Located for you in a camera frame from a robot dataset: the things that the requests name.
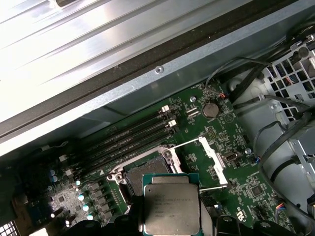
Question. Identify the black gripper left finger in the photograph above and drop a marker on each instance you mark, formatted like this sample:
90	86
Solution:
128	226

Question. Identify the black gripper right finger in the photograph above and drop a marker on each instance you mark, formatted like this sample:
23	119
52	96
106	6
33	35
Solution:
229	226

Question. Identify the silver CPU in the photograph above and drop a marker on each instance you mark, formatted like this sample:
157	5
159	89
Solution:
169	204

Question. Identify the metal socket cover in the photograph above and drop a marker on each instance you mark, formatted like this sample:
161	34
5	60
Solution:
210	155

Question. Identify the CPU socket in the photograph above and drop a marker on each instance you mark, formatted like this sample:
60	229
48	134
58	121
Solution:
147	166

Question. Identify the RAM slot with black clip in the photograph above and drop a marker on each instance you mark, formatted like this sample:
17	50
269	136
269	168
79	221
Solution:
169	115
175	129

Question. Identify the silver USB port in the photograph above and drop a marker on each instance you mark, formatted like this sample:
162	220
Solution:
231	157

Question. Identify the green motherboard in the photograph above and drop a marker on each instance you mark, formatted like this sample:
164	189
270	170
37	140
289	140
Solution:
233	137

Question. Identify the metal drive cage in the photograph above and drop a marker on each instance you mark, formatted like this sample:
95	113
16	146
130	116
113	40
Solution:
300	150

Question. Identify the round coin battery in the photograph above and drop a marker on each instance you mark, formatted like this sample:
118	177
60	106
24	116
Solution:
210	109

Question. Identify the black PC case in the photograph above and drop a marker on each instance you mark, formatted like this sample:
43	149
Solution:
172	81

